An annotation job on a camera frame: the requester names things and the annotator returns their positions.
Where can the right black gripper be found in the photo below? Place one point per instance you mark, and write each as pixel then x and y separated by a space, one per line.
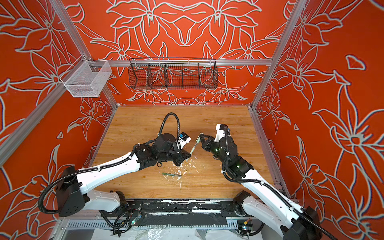
pixel 206 145

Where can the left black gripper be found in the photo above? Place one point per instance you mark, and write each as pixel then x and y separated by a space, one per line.
pixel 182 155

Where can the light green pen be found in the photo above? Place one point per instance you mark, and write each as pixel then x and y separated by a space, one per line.
pixel 194 147

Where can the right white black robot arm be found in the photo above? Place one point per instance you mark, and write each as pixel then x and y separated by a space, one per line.
pixel 263 201

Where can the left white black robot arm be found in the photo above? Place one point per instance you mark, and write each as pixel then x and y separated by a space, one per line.
pixel 71 192

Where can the dark green pen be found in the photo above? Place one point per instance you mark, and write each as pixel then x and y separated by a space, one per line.
pixel 171 175

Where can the clear plastic bin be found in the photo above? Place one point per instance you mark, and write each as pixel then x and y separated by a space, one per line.
pixel 87 78

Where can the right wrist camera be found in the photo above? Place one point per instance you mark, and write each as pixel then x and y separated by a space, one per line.
pixel 221 132

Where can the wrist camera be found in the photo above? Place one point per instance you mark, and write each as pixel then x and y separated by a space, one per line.
pixel 221 132
pixel 184 138

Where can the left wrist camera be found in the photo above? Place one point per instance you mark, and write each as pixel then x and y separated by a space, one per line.
pixel 184 138

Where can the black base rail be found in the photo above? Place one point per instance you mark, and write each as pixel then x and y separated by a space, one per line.
pixel 220 207

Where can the black wire basket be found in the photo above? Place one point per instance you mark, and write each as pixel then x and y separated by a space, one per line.
pixel 173 74

